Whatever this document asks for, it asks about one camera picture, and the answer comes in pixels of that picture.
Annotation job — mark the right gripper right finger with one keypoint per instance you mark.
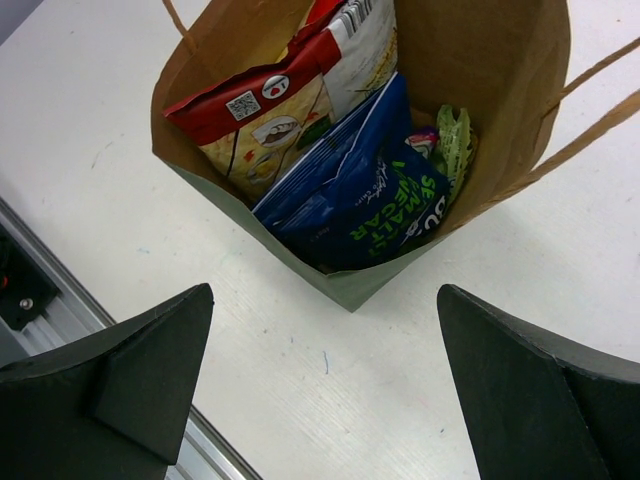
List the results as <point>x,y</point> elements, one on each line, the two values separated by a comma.
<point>538,405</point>

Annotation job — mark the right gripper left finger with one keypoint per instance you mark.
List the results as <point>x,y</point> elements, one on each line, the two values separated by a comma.
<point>111,405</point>

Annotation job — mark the light green snack packet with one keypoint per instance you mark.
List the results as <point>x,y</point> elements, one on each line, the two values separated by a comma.
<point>456,144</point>

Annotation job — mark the purple Fox's candy bag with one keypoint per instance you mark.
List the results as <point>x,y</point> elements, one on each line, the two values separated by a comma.
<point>424,140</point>

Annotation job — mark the blue Burts chips bag back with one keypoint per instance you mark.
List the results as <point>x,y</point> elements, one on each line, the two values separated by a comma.
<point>382,120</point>

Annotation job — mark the blue burts chips bag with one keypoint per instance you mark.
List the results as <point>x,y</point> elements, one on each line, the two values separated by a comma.
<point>382,120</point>
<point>367,212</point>

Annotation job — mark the green paper bag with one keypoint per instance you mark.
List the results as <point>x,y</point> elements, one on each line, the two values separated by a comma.
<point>504,61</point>

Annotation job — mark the large red white chips bag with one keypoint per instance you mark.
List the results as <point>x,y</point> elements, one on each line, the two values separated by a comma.
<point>255,125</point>

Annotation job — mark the blue Burts chips bag front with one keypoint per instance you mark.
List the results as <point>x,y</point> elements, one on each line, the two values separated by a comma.
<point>367,212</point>

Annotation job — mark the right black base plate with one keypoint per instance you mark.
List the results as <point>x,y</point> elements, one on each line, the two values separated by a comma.
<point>26,290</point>

